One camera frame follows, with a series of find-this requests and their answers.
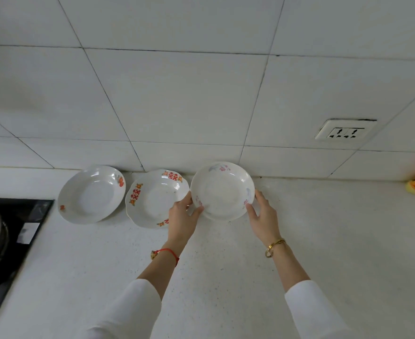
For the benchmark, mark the person's left hand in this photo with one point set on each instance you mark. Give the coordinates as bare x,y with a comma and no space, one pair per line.
181,222

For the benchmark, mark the black glass stove top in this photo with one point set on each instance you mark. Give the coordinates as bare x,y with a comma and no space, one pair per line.
6,250

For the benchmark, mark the person's right thumb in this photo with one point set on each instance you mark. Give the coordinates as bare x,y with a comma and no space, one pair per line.
251,211

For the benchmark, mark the person's right forearm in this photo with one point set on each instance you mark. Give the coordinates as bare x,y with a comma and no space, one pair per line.
304,293

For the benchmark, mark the person's left thumb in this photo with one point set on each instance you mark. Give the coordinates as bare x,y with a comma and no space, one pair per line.
197,211

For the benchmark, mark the white plate with pink flowers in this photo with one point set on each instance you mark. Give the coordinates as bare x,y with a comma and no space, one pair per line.
222,190

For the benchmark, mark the white plate with orange fruit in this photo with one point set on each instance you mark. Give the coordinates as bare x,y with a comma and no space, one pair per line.
91,194

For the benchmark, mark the white wall socket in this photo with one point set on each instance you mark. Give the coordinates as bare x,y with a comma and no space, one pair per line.
345,130

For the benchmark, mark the person's left forearm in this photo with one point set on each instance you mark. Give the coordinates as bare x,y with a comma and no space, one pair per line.
142,289

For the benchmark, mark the scalloped plate with red print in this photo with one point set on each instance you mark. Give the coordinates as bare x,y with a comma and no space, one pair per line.
151,201

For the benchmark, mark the person's right hand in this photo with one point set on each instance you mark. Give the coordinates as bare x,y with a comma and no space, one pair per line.
265,220

